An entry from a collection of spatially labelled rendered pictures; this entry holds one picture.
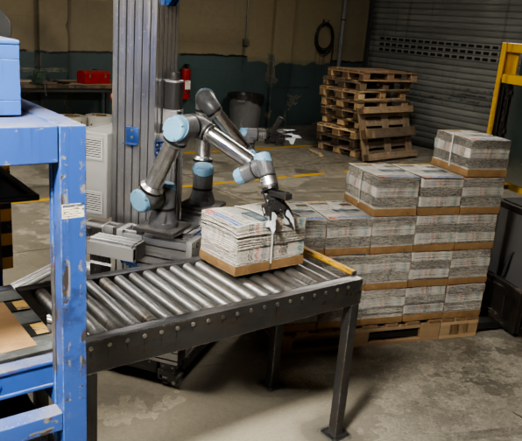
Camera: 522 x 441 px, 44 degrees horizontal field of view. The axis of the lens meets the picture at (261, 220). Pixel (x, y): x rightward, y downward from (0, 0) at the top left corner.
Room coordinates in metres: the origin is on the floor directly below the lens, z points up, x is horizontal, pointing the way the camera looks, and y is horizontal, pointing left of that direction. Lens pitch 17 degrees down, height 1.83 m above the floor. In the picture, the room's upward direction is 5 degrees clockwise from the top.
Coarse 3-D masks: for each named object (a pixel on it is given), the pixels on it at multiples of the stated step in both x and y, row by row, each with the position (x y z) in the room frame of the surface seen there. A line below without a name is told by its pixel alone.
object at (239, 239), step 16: (224, 208) 2.81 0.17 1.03; (208, 224) 2.72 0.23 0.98; (224, 224) 2.62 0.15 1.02; (240, 224) 2.58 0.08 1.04; (256, 224) 2.61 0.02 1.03; (208, 240) 2.72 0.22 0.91; (224, 240) 2.63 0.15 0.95; (240, 240) 2.56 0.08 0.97; (256, 240) 2.61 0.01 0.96; (224, 256) 2.62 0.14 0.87; (240, 256) 2.57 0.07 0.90; (256, 256) 2.62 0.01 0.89
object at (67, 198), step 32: (64, 128) 1.66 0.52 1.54; (64, 160) 1.66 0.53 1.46; (64, 192) 1.66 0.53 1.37; (64, 224) 1.66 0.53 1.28; (64, 256) 1.66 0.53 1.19; (64, 288) 1.66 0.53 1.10; (64, 320) 1.66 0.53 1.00; (64, 352) 1.66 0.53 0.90; (64, 384) 1.65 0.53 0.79; (64, 416) 1.65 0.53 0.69
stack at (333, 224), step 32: (320, 224) 3.47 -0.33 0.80; (352, 224) 3.54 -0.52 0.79; (384, 224) 3.62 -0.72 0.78; (416, 224) 3.70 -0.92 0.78; (448, 224) 3.78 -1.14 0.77; (352, 256) 3.55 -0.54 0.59; (384, 256) 3.62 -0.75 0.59; (416, 256) 3.70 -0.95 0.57; (448, 256) 3.78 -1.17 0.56; (416, 288) 3.71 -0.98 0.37; (320, 320) 3.49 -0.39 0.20; (416, 320) 3.74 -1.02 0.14; (288, 352) 3.43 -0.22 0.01
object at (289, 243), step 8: (256, 208) 2.86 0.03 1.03; (264, 208) 2.86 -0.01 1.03; (280, 216) 2.74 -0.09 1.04; (296, 216) 2.76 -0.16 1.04; (280, 224) 2.69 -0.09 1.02; (296, 224) 2.74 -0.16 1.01; (304, 224) 2.77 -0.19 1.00; (280, 232) 2.69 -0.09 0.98; (288, 232) 2.72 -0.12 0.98; (296, 232) 2.74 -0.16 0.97; (304, 232) 2.77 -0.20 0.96; (280, 240) 2.69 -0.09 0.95; (288, 240) 2.72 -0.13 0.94; (296, 240) 2.74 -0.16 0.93; (280, 248) 2.70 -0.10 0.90; (288, 248) 2.72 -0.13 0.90; (296, 248) 2.76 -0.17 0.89; (280, 256) 2.70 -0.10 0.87; (288, 256) 2.72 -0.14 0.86
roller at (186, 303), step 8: (144, 272) 2.57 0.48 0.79; (152, 272) 2.56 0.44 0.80; (152, 280) 2.50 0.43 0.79; (160, 280) 2.48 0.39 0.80; (160, 288) 2.44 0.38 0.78; (168, 288) 2.41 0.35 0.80; (168, 296) 2.38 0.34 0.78; (176, 296) 2.35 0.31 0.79; (184, 296) 2.34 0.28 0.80; (184, 304) 2.29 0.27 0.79; (192, 304) 2.27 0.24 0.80
